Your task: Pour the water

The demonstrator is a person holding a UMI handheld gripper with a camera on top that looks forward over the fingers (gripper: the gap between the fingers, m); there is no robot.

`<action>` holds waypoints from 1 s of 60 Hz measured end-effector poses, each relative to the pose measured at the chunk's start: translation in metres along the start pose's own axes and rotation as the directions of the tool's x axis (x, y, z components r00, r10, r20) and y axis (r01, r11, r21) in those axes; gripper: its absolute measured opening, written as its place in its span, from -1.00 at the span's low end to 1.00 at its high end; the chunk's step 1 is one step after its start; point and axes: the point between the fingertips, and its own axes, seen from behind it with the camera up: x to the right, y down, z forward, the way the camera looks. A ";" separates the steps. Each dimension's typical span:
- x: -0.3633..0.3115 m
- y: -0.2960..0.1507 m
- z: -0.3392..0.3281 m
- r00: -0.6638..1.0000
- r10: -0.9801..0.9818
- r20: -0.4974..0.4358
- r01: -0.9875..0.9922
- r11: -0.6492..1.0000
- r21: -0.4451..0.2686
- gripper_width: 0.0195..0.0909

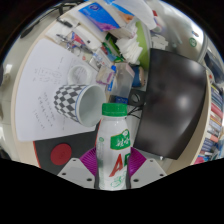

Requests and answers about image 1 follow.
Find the black computer monitor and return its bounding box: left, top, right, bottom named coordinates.
left=132, top=47, right=209, bottom=161

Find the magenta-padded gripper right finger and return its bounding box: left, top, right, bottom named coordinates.
left=125, top=147, right=168, bottom=190

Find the black-white checkered mug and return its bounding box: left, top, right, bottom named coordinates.
left=52, top=82, right=108, bottom=129

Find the flat round red coaster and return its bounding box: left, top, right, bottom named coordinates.
left=49, top=142, right=73, bottom=167

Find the black desk mat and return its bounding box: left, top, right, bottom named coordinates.
left=32, top=127, right=101, bottom=170

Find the small blue box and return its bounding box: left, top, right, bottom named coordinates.
left=114, top=95, right=130, bottom=105

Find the stack of white napkins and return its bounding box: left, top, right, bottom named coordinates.
left=116, top=32, right=145, bottom=65

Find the white round container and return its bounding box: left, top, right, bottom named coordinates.
left=67, top=64, right=93, bottom=86

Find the clear plastic box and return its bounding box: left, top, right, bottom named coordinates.
left=109, top=62, right=136, bottom=100

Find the white green-capped drink bottle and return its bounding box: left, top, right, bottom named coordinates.
left=95, top=102, right=132, bottom=192

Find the blue tissue box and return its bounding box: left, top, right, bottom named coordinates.
left=78, top=0, right=158, bottom=40

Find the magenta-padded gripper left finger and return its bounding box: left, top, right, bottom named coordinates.
left=56, top=147, right=99, bottom=190

